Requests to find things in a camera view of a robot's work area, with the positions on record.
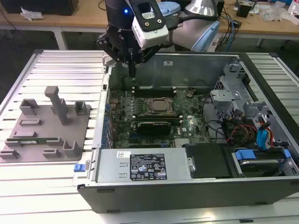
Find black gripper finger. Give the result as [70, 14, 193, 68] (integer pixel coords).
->
[132, 44, 162, 78]
[96, 35, 133, 77]

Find green RAM stick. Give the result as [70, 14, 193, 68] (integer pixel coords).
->
[134, 85, 176, 91]
[6, 137, 59, 143]

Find black RAM slot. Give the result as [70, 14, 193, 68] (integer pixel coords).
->
[132, 117, 183, 123]
[132, 113, 182, 119]
[133, 91, 177, 98]

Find gray case corner latch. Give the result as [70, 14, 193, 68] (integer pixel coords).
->
[102, 54, 115, 67]

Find wooden desk white legs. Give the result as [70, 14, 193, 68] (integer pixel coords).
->
[0, 0, 299, 51]

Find silver CPU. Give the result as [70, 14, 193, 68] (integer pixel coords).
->
[151, 99, 173, 111]

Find metal CPU socket cover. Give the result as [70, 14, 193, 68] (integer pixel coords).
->
[146, 96, 177, 116]

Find large black box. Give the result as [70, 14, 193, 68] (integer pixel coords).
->
[4, 0, 79, 16]

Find black graphics card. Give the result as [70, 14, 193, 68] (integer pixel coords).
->
[136, 120, 172, 136]

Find crumpled clear plastic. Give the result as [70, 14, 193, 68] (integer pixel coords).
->
[20, 6, 44, 22]

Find tall black box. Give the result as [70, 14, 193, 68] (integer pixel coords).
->
[216, 0, 226, 19]

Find green motherboard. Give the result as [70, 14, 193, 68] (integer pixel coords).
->
[108, 87, 212, 149]

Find gray metal drive cage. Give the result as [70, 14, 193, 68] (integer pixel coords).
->
[209, 62, 273, 122]

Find silver chipset heatsink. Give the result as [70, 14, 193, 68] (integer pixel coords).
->
[174, 138, 191, 148]

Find small black box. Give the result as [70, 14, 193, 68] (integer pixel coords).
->
[235, 2, 253, 18]

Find gray parts rack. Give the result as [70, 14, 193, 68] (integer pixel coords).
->
[0, 85, 92, 163]

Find silver power supply black label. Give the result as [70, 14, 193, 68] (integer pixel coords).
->
[95, 147, 195, 183]

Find black plastic shroud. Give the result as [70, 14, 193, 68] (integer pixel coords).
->
[182, 143, 232, 180]

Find clear plastic bags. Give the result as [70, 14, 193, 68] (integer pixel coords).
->
[261, 3, 292, 23]

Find hard disk blue carrier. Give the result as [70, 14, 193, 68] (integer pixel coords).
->
[230, 149, 292, 178]

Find black open PC case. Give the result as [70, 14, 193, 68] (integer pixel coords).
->
[72, 51, 299, 214]

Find red white package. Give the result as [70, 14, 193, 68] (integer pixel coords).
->
[288, 0, 299, 24]

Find black camera cable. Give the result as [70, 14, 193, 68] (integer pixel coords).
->
[166, 10, 218, 31]

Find red yellow wire bundle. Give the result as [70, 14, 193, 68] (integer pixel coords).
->
[230, 125, 259, 143]

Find blue flat data wire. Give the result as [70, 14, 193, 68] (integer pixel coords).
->
[256, 118, 274, 150]

